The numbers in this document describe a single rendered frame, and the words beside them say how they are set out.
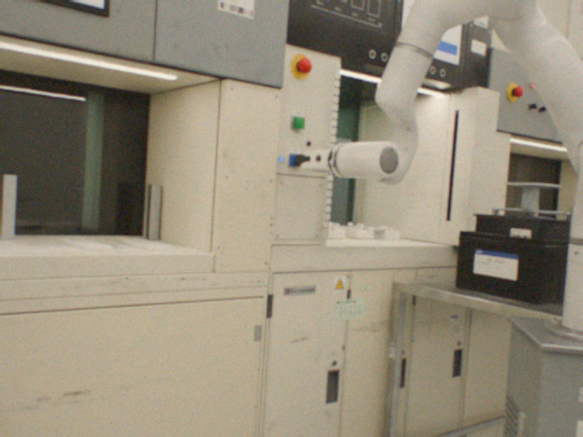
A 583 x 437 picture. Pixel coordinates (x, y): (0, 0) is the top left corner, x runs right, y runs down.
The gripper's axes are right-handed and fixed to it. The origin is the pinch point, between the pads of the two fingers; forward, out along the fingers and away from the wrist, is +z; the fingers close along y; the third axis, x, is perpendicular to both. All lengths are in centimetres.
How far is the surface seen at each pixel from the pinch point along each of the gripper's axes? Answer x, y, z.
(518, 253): -21, 50, -34
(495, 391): -78, 102, 2
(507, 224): -14, 54, -28
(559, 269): -25, 58, -41
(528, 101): 31, 107, 2
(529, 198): -6, 62, -29
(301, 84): 20.5, 0.6, 3.1
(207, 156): -0.9, -22.9, 9.7
